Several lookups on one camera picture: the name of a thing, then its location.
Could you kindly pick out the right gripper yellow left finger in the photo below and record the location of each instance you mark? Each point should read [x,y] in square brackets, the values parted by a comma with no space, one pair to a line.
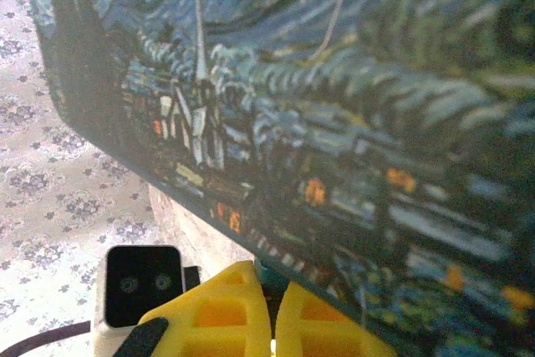
[225,332]

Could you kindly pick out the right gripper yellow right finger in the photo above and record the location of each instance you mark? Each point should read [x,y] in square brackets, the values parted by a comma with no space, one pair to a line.
[317,332]

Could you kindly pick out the small teal padlock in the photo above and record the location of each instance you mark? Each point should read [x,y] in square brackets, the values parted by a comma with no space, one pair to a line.
[269,275]

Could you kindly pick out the starry night painted box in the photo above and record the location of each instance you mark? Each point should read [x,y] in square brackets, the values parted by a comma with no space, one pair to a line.
[334,123]

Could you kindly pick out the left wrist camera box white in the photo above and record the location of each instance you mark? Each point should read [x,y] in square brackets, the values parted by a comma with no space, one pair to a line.
[142,265]

